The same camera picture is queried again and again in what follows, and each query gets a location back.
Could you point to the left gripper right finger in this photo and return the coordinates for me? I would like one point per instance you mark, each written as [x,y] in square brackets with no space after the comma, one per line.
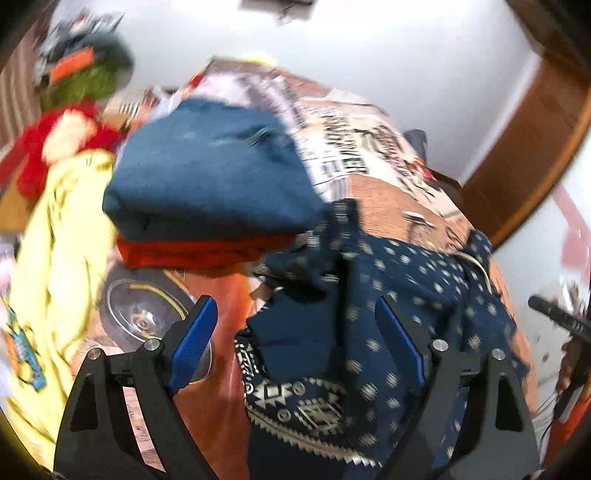
[471,420]

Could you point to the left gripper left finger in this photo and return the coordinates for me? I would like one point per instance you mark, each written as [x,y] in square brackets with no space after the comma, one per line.
[96,439]

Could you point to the navy patterned hooded jacket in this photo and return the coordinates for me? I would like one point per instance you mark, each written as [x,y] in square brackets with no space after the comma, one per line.
[323,394]

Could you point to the orange sleeve forearm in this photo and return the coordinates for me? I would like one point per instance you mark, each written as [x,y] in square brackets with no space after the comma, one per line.
[562,431]

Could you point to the person's right hand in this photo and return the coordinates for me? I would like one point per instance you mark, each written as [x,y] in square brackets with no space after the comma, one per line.
[571,352]

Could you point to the white sliding wardrobe door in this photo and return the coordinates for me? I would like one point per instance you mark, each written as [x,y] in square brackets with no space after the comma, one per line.
[550,249]

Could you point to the brown wooden door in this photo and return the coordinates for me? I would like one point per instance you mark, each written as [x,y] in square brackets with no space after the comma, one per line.
[546,130]

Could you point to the yellow printed t-shirt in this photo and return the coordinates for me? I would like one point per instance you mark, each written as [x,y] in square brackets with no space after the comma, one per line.
[53,291]

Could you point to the folded red garment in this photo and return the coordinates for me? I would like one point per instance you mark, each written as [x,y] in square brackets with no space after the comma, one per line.
[203,251]

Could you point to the purple grey backpack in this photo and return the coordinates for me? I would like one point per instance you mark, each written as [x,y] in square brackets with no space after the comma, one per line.
[418,139]

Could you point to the printed bed cover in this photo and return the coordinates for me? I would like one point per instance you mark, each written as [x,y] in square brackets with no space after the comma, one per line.
[350,148]

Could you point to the folded blue jeans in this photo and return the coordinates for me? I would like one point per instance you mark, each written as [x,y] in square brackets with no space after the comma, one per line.
[210,171]

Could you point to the red plush toy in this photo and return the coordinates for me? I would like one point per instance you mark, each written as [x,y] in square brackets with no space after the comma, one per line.
[59,134]

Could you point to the striped pink curtain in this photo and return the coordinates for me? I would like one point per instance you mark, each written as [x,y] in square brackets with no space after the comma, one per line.
[20,104]

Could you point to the orange box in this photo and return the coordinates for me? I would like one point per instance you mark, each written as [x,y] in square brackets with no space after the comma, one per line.
[71,64]

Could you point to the grey pillow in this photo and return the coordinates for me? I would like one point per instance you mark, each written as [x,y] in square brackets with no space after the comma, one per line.
[109,51]

